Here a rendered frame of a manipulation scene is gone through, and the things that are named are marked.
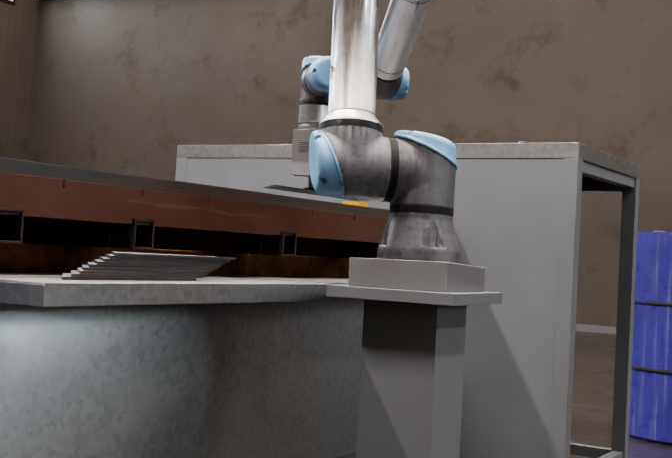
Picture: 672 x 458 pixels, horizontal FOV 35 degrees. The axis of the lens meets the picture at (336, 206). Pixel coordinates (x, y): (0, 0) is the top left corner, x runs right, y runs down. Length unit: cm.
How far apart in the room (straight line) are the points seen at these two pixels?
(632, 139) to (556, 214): 969
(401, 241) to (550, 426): 106
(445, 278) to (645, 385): 309
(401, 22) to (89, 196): 77
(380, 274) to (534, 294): 98
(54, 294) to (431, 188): 76
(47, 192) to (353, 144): 54
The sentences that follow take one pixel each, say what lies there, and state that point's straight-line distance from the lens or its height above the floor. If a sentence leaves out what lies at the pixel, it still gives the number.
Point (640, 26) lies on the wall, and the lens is 1264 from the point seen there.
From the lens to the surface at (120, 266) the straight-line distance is 157.
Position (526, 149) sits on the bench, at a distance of 280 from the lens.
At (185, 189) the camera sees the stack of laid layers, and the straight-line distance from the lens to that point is 195.
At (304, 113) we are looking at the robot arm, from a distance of 238.
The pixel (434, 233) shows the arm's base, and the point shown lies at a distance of 186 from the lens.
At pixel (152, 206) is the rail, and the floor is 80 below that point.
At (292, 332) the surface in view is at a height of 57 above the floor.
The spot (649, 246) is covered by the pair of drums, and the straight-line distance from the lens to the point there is 482.
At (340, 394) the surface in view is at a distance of 230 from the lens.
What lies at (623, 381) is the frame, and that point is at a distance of 330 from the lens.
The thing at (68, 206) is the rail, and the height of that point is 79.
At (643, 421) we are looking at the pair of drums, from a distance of 486.
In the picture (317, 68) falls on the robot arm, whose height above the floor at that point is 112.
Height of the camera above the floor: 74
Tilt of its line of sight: 3 degrees up
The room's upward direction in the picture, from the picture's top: 3 degrees clockwise
